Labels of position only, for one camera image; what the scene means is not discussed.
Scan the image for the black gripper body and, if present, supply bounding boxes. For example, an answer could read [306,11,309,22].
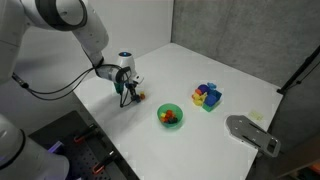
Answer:
[114,75,144,94]

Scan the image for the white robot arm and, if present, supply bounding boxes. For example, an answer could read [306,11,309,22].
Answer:
[0,0,143,180]

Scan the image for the orange block on table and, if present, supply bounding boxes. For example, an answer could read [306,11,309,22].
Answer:
[140,93,146,100]

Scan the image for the blocks inside green bowl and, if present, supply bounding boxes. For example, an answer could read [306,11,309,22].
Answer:
[160,110,178,124]

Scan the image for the green plastic bowl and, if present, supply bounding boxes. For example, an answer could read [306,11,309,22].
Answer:
[157,103,183,128]

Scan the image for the left orange black clamp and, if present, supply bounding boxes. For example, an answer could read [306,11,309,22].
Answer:
[73,124,97,143]

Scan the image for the orange black clamp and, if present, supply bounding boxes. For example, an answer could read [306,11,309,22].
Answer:
[92,151,116,174]
[73,124,97,143]

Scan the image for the pile of colourful blocks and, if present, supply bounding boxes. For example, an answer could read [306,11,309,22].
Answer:
[192,82,222,112]

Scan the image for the black perforated mounting board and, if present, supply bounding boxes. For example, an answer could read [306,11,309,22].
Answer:
[29,111,139,180]

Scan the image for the right orange black clamp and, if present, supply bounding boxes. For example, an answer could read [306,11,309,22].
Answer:
[92,151,116,174]

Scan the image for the grey metal mounting plate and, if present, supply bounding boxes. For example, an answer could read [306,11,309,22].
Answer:
[225,115,281,157]

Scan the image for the black tripod stand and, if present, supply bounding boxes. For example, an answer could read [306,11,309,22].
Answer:
[276,45,320,95]

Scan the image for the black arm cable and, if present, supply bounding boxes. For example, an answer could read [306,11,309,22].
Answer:
[11,65,133,108]

